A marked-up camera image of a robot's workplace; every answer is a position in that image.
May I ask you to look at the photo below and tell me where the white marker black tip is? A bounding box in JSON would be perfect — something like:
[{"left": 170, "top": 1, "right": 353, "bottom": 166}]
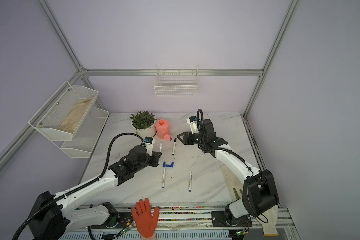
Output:
[{"left": 172, "top": 138, "right": 177, "bottom": 156}]

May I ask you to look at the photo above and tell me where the white lower mesh shelf bin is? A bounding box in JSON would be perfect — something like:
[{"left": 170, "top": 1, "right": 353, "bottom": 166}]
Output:
[{"left": 59, "top": 107, "right": 110, "bottom": 159}]

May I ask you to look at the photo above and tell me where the white knit glove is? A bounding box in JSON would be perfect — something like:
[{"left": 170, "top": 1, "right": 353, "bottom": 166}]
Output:
[{"left": 256, "top": 205, "right": 279, "bottom": 237}]

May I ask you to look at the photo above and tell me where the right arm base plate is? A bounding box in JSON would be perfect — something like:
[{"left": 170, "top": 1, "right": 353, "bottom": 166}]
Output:
[{"left": 211, "top": 211, "right": 253, "bottom": 228}]

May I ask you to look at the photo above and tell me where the white wire wall basket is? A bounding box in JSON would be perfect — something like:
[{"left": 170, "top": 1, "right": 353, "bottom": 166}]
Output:
[{"left": 154, "top": 65, "right": 199, "bottom": 97}]

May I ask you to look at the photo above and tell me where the beige glove in shelf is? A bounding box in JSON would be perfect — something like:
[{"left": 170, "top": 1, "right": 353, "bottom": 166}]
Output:
[{"left": 58, "top": 97, "right": 94, "bottom": 134}]

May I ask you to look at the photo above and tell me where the potted green plant white pot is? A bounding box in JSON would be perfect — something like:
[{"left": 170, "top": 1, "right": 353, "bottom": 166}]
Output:
[{"left": 130, "top": 111, "right": 157, "bottom": 139}]

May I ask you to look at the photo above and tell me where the white upper mesh shelf bin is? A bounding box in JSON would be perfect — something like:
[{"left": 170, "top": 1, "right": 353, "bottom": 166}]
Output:
[{"left": 29, "top": 82, "right": 98, "bottom": 142}]

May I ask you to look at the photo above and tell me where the right black cable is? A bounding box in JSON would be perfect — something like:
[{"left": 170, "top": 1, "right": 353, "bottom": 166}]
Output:
[{"left": 196, "top": 108, "right": 205, "bottom": 133}]

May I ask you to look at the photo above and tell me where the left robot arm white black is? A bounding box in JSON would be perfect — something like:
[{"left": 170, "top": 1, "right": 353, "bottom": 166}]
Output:
[{"left": 13, "top": 146, "right": 162, "bottom": 240}]

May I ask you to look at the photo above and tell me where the white mesh shelf bin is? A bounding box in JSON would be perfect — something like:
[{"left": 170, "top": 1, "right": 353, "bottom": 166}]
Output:
[
  {"left": 29, "top": 82, "right": 98, "bottom": 142},
  {"left": 59, "top": 107, "right": 110, "bottom": 159}
]

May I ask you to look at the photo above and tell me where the pink watering can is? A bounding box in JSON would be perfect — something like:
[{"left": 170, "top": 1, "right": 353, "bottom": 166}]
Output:
[{"left": 155, "top": 119, "right": 172, "bottom": 141}]

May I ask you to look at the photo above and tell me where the left black corrugated cable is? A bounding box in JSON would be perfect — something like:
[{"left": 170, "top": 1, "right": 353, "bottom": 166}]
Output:
[{"left": 11, "top": 132, "right": 145, "bottom": 240}]

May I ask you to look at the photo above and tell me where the beige green work glove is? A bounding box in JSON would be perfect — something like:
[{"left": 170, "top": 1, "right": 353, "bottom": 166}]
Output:
[{"left": 221, "top": 165, "right": 243, "bottom": 202}]

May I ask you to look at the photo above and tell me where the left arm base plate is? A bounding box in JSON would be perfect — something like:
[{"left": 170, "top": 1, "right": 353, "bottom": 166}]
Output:
[{"left": 92, "top": 212, "right": 133, "bottom": 229}]

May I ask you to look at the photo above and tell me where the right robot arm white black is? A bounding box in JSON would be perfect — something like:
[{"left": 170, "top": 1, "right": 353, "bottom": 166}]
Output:
[{"left": 177, "top": 116, "right": 279, "bottom": 225}]

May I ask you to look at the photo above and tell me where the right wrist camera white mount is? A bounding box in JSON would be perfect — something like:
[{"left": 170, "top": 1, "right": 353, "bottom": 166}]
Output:
[{"left": 187, "top": 116, "right": 199, "bottom": 134}]

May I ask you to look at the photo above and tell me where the orange rubber glove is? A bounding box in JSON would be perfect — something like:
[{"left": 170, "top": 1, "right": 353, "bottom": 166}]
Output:
[{"left": 132, "top": 198, "right": 160, "bottom": 240}]

